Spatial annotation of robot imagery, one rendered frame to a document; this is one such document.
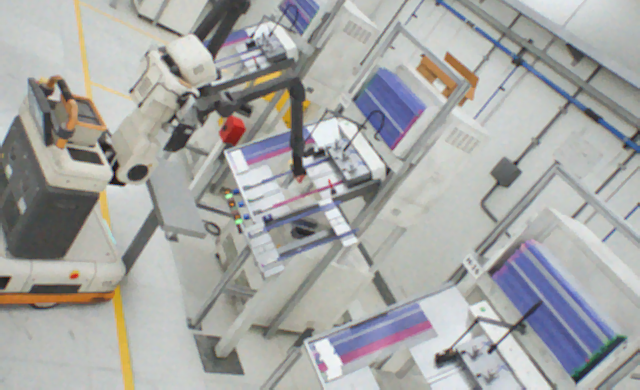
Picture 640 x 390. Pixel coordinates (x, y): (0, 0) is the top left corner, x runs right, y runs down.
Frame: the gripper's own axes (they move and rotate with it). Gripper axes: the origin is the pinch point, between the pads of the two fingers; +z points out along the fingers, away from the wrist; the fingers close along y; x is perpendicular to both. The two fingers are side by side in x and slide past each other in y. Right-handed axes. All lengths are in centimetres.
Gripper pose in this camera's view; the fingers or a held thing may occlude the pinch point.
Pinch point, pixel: (299, 181)
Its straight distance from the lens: 329.5
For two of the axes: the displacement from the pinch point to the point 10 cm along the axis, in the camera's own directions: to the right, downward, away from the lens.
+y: -3.7, -5.7, 7.3
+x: -9.3, 2.7, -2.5
